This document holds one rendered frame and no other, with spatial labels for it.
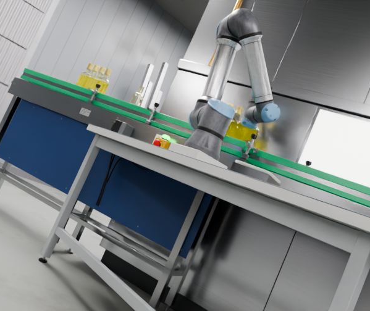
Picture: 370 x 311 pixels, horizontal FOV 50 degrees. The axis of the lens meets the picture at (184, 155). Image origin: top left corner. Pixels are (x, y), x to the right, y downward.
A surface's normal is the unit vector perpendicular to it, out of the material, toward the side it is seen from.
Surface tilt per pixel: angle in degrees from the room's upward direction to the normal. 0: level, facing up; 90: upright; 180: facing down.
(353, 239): 90
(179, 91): 90
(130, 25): 90
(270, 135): 90
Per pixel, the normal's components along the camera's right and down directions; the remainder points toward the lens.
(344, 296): -0.67, -0.36
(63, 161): -0.42, -0.26
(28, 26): 0.62, 0.21
